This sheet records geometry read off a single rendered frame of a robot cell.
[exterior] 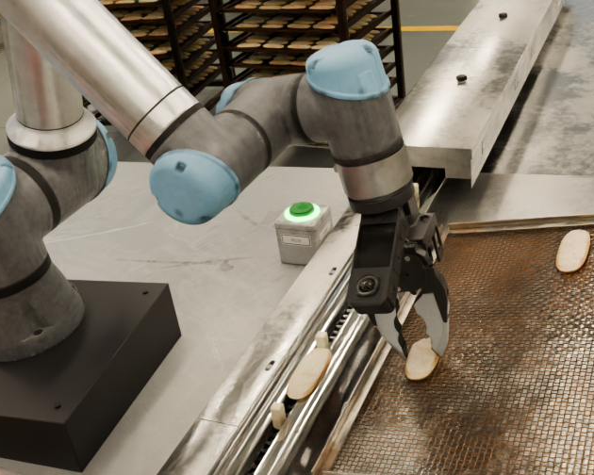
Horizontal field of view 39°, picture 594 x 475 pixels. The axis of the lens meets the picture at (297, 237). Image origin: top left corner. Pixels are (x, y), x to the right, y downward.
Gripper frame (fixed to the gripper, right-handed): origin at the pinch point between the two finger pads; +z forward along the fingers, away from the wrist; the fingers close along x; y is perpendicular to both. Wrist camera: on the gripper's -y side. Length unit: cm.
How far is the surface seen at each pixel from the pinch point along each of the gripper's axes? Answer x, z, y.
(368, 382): 5.6, 1.4, -3.6
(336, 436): 6.6, 1.3, -12.8
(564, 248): -14.2, 0.8, 21.7
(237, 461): 18.7, 3.4, -14.6
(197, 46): 175, 20, 270
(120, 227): 65, -2, 37
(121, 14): 194, -6, 249
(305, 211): 24.7, -3.9, 31.6
